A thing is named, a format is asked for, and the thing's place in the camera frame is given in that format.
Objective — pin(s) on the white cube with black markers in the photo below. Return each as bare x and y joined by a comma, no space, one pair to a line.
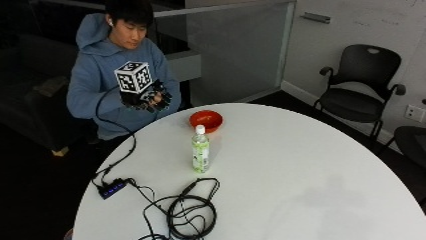
134,77

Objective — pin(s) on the red bowl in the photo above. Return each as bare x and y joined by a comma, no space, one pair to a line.
207,119

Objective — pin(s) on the the person in blue hoodie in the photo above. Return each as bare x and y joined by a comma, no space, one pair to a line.
102,63

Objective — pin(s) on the clear bottle with green label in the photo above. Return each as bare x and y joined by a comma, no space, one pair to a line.
200,150

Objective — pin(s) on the frosted glass partition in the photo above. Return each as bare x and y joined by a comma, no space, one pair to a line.
240,50

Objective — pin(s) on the white earbud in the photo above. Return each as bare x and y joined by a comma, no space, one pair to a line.
110,22

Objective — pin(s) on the grey cushion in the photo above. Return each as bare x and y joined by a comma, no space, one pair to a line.
51,85

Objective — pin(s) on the dark sofa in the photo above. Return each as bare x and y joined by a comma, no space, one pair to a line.
31,100

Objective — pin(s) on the black hub with blue lights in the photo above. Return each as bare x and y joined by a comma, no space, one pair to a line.
112,188

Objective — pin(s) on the grey whiteboard tray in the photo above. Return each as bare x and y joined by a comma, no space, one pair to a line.
315,17

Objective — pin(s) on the black office chair with armrests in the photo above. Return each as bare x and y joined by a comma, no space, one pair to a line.
361,96

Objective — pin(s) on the white wall outlet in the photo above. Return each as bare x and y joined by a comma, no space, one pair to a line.
415,113

